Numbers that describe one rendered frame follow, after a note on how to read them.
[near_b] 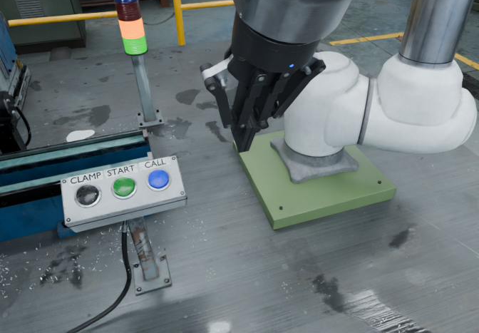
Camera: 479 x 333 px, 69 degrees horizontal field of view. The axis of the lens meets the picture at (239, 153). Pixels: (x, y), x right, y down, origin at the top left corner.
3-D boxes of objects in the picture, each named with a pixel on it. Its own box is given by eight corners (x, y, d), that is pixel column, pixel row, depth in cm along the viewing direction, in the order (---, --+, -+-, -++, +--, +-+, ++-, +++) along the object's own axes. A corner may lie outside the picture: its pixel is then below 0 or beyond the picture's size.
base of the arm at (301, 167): (321, 124, 104) (323, 108, 101) (361, 170, 87) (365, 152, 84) (264, 135, 101) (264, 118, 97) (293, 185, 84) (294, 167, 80)
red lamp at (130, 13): (118, 23, 88) (115, 4, 85) (117, 16, 92) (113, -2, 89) (142, 20, 89) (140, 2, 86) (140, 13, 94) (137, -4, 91)
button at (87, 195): (80, 209, 49) (76, 206, 48) (78, 190, 50) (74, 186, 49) (102, 205, 50) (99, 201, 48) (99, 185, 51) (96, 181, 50)
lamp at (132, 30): (122, 40, 91) (118, 23, 88) (120, 32, 95) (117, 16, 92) (145, 37, 92) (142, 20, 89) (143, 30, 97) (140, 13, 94)
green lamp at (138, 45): (126, 56, 94) (122, 40, 91) (124, 48, 98) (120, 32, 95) (148, 53, 95) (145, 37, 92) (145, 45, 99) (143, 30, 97)
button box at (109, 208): (74, 234, 52) (63, 225, 47) (69, 190, 54) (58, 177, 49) (187, 205, 56) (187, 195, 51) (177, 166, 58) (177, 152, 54)
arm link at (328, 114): (289, 117, 97) (295, 40, 84) (357, 127, 92) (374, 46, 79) (276, 151, 85) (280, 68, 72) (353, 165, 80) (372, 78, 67)
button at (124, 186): (116, 201, 51) (114, 197, 49) (113, 182, 52) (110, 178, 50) (137, 196, 51) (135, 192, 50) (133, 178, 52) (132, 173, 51)
